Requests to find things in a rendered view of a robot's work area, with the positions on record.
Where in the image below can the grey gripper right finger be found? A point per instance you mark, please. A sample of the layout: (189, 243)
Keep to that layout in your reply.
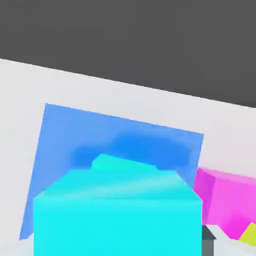
(208, 244)

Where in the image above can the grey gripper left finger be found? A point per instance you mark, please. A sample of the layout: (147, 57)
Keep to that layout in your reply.
(27, 248)

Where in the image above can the small cyan cube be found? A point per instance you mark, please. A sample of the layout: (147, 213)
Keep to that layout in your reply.
(118, 224)

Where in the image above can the small yellow-green cube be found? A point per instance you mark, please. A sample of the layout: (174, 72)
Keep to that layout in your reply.
(250, 235)

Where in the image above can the large magenta box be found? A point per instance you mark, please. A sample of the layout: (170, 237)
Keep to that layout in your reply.
(226, 200)

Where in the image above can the large blue box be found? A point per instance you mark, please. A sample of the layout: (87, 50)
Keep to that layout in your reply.
(84, 130)

